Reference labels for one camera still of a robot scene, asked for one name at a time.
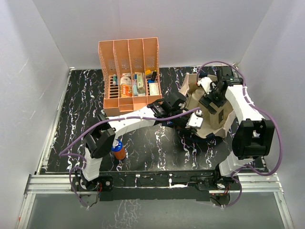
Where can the green white glue stick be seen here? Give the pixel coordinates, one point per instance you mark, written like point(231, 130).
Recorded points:
point(114, 80)

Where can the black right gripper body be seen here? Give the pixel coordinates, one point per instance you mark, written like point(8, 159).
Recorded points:
point(214, 96)

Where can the peach plastic desk organizer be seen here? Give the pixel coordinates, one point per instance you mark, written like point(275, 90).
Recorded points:
point(131, 74)

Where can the white label packet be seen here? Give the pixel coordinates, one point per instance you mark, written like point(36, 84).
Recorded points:
point(126, 79)

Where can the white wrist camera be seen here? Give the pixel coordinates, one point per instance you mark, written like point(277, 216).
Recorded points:
point(195, 121)
point(205, 84)

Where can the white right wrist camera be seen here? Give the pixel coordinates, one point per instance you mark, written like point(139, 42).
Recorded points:
point(205, 84)

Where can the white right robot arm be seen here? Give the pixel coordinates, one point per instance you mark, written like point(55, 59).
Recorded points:
point(253, 136)

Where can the green cardboard box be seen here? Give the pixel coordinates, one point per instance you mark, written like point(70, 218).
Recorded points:
point(140, 83)

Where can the small clear glass bottle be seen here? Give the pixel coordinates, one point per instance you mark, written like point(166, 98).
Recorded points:
point(217, 119)

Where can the white red label card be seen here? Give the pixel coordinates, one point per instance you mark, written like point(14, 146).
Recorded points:
point(154, 89)

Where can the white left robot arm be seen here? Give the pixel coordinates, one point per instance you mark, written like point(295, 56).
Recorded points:
point(104, 138)

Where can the orange bottle blue cap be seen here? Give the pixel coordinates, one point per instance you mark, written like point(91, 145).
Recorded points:
point(118, 150)

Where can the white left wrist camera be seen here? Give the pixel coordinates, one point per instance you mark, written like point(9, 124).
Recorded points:
point(195, 121)

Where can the orange spiral notebook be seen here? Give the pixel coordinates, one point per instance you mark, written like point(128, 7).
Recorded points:
point(126, 91)

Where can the cream cylindrical bottle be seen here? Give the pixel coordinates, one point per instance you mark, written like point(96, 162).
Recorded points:
point(197, 95)

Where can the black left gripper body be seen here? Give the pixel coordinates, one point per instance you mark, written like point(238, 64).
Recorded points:
point(179, 121)

